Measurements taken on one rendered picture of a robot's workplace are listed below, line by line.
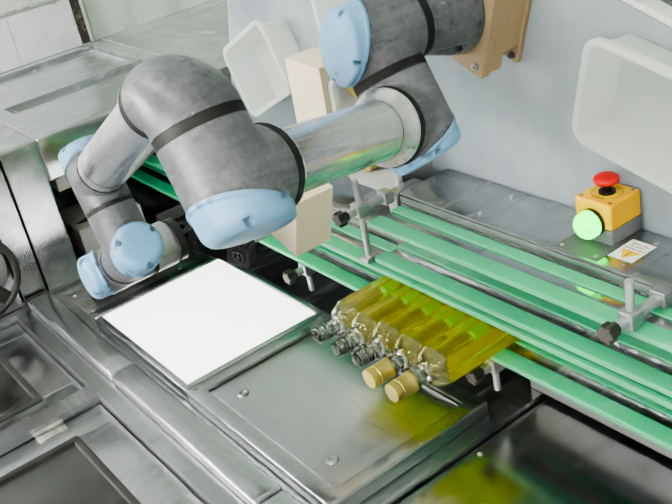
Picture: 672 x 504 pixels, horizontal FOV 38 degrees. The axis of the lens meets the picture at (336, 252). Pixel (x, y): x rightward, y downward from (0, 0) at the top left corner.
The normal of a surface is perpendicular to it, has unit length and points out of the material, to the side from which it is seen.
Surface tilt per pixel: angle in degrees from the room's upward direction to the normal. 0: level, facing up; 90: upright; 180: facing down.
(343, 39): 9
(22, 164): 90
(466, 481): 90
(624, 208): 90
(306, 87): 0
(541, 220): 90
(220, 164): 69
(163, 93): 51
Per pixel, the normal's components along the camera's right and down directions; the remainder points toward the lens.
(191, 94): 0.07, -0.25
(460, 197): -0.18, -0.87
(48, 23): 0.59, 0.28
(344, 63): -0.85, 0.28
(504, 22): 0.62, 0.56
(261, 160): 0.70, -0.34
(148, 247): 0.41, -0.19
